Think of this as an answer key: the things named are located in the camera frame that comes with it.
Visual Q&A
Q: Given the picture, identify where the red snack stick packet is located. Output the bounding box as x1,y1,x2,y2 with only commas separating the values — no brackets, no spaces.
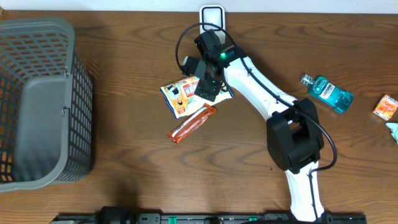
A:
167,103,217,144

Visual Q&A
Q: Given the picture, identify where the teal mouthwash bottle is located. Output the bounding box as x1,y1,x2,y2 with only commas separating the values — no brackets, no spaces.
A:
300,73,354,114

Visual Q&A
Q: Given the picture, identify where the orange tissue pack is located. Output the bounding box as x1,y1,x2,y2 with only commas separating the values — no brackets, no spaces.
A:
373,95,397,121

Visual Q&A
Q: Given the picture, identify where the small teal wipes packet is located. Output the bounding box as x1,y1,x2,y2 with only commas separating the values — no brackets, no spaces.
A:
386,123,398,143

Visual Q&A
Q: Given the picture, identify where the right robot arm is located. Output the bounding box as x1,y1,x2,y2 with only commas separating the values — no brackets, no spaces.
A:
181,29,324,222

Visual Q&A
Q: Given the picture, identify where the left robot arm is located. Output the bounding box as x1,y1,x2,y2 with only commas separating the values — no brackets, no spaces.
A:
95,207,136,224

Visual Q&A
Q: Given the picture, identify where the white barcode scanner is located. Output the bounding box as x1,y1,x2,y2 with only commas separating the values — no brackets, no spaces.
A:
199,5,226,44

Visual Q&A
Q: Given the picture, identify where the grey plastic mesh basket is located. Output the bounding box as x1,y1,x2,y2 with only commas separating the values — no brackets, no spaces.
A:
1,17,93,192

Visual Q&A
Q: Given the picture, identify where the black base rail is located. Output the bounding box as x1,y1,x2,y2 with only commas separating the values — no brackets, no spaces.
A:
51,212,368,224

